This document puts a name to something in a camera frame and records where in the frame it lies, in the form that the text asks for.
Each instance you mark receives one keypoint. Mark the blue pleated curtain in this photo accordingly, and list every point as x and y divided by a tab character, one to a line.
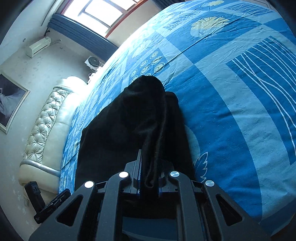
83	36

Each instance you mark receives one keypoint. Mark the white wall air conditioner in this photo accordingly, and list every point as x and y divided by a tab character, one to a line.
38	46

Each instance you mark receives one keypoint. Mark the black pants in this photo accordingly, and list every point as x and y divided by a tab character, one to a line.
144	119

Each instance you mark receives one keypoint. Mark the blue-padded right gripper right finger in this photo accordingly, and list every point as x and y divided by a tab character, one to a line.
165	186

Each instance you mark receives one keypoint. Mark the bright window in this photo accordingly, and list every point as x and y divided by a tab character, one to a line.
99	15

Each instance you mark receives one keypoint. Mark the cream tufted leather headboard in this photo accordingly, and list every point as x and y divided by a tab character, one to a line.
42	158

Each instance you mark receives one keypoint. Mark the blue patterned bed sheet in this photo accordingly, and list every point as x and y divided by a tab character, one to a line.
231	65

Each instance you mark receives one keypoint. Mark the white round desk fan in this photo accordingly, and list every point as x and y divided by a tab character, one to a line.
93	63

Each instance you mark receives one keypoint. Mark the framed wedding photo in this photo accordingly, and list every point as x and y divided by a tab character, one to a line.
12	97

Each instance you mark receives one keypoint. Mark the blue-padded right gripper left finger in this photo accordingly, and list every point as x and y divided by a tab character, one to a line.
134	169

